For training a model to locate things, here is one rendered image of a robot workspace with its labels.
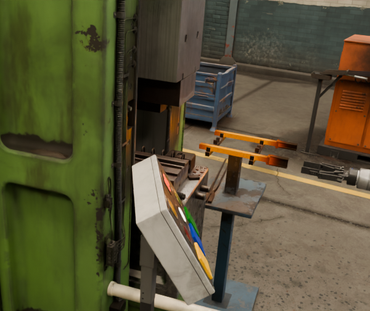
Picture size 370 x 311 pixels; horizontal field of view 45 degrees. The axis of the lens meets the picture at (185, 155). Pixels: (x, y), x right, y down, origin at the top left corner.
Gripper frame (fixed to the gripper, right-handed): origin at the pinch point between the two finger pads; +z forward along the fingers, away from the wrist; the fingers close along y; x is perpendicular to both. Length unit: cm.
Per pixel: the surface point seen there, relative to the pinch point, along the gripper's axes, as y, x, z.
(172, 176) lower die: -45, 2, 47
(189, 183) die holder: -34, -4, 44
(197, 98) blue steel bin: 312, -58, 162
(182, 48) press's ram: -49, 52, 45
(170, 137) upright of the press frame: -12, 6, 62
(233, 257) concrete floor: 59, -96, 40
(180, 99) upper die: -47, 34, 45
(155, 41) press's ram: -54, 54, 53
